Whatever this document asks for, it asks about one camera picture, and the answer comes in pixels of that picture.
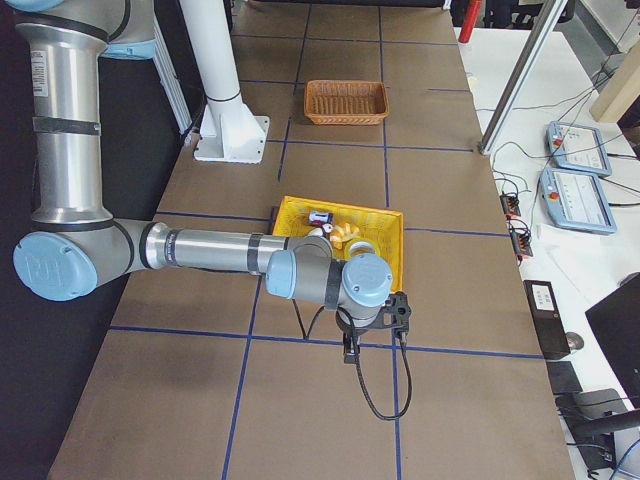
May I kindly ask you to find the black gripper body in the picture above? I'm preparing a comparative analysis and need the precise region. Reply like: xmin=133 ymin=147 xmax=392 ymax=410
xmin=336 ymin=307 xmax=388 ymax=345

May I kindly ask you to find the yellow tape roll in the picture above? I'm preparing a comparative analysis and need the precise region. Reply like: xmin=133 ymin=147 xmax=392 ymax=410
xmin=344 ymin=238 xmax=377 ymax=259

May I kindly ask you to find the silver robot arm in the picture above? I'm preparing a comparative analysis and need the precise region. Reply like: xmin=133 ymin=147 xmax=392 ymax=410
xmin=12 ymin=1 xmax=401 ymax=363

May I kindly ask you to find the yellow plastic woven basket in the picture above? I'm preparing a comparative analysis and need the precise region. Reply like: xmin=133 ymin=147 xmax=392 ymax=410
xmin=272 ymin=196 xmax=404 ymax=293

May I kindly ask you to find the brown wicker basket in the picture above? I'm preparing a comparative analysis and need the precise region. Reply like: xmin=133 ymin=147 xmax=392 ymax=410
xmin=304 ymin=80 xmax=389 ymax=126

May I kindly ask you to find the toy croissant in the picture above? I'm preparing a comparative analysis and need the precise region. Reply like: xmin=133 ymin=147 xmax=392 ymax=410
xmin=329 ymin=222 xmax=360 ymax=250

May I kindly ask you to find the white small bottle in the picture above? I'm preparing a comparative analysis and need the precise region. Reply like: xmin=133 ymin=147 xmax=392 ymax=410
xmin=308 ymin=227 xmax=331 ymax=239

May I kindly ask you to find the small dark can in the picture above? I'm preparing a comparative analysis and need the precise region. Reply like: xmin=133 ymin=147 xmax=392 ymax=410
xmin=308 ymin=210 xmax=333 ymax=227

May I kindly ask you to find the orange black connector lower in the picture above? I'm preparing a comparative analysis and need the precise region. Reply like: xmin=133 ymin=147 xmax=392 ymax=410
xmin=507 ymin=219 xmax=533 ymax=261

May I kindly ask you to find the orange black connector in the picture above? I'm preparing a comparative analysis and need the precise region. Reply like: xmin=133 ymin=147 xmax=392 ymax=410
xmin=499 ymin=192 xmax=521 ymax=218
xmin=507 ymin=219 xmax=533 ymax=261

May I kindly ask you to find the black box with label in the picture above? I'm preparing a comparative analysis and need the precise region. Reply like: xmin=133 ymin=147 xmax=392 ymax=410
xmin=523 ymin=280 xmax=570 ymax=360

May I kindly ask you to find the orange black connector upper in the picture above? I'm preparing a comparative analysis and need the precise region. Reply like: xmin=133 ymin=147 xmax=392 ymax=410
xmin=499 ymin=192 xmax=521 ymax=218

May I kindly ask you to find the lower teach pendant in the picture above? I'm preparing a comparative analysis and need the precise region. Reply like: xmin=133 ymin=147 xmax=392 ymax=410
xmin=539 ymin=167 xmax=617 ymax=235

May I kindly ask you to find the teach pendant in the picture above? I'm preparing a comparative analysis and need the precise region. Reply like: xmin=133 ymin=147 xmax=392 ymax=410
xmin=546 ymin=121 xmax=612 ymax=177
xmin=539 ymin=167 xmax=617 ymax=235

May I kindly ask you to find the black monitor corner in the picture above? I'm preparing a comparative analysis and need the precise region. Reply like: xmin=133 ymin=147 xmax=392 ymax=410
xmin=586 ymin=283 xmax=639 ymax=406

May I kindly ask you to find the upper teach pendant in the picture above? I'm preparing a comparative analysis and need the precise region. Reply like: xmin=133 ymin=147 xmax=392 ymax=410
xmin=546 ymin=121 xmax=612 ymax=177

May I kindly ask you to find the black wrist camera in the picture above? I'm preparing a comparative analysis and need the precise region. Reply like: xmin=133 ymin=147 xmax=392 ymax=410
xmin=383 ymin=291 xmax=412 ymax=337

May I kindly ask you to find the white pedestal column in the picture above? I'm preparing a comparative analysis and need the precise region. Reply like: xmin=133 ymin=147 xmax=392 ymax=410
xmin=180 ymin=0 xmax=270 ymax=164

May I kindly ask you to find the aluminium frame post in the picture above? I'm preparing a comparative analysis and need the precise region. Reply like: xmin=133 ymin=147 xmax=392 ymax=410
xmin=478 ymin=0 xmax=568 ymax=156

